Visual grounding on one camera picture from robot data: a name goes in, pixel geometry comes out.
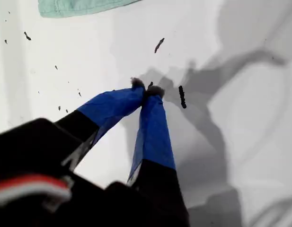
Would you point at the long black scrap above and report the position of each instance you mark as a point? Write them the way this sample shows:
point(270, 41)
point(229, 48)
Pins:
point(182, 97)

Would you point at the pale green T-shirt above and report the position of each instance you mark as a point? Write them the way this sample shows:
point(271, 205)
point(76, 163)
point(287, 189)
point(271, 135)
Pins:
point(72, 8)

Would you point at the small dark scrap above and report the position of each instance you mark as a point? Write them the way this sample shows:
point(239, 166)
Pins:
point(27, 36)
point(159, 45)

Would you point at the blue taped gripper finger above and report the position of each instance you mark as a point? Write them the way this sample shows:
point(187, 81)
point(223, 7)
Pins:
point(110, 106)
point(154, 132)

